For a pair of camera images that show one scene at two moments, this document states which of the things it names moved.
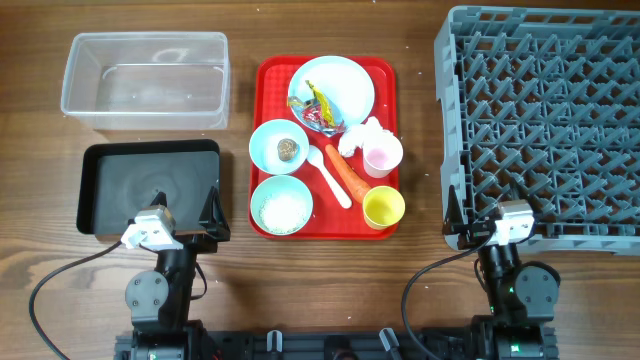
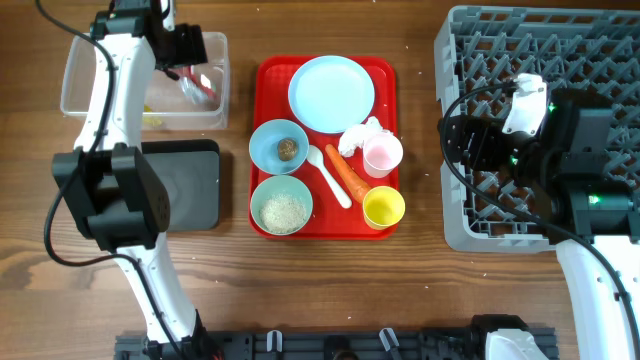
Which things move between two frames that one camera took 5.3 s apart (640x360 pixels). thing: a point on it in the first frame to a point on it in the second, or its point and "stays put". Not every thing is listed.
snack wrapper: (318, 113) to (196, 85)
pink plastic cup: (382, 152) stays put
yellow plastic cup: (382, 206) stays put
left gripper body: (204, 245) to (185, 47)
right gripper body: (473, 236) to (493, 151)
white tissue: (356, 136) stays put
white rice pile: (282, 212) stays put
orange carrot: (354, 181) stays put
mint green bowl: (281, 205) stays put
